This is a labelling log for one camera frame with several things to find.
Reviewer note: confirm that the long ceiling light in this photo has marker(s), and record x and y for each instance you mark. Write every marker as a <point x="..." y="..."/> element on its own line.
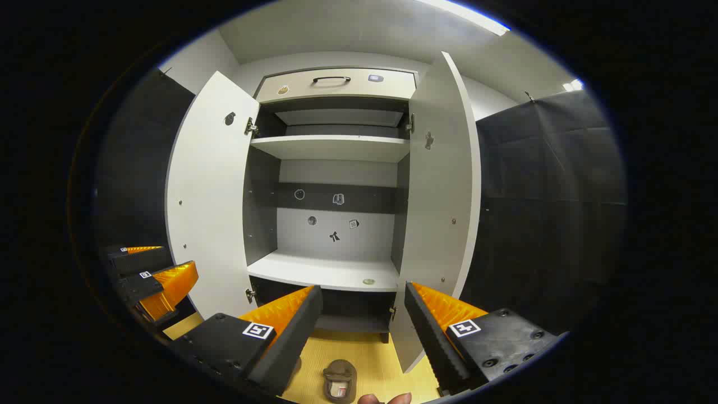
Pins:
<point x="471" y="17"/>

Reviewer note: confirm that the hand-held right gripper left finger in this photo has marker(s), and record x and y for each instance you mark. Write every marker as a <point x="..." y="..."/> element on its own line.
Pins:
<point x="291" y="336"/>

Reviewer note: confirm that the small ceiling light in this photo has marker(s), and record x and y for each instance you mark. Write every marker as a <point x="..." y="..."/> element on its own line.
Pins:
<point x="573" y="85"/>

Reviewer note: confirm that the white cabinet door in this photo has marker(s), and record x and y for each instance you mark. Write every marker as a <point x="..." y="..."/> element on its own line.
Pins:
<point x="443" y="196"/>
<point x="207" y="196"/>

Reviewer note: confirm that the black backdrop cloth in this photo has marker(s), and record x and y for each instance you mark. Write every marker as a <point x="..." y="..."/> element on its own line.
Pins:
<point x="134" y="168"/>
<point x="549" y="213"/>

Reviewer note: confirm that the beige cabinet drawer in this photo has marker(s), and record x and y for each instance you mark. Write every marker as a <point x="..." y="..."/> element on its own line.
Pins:
<point x="336" y="90"/>

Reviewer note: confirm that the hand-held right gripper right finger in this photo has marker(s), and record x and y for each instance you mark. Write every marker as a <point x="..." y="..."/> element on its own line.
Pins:
<point x="435" y="342"/>

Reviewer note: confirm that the white shoe cabinet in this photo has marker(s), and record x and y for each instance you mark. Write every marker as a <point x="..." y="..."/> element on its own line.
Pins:
<point x="336" y="258"/>

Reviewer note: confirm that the white cabinet shelf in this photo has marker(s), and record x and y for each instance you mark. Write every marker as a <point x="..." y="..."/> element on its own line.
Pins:
<point x="320" y="272"/>
<point x="331" y="148"/>

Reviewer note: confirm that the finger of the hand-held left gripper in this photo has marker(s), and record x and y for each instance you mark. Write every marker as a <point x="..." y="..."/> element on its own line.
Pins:
<point x="168" y="286"/>
<point x="140" y="261"/>

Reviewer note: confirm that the brown fuzzy shoe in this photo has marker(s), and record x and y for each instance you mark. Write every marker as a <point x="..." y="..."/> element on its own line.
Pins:
<point x="339" y="376"/>

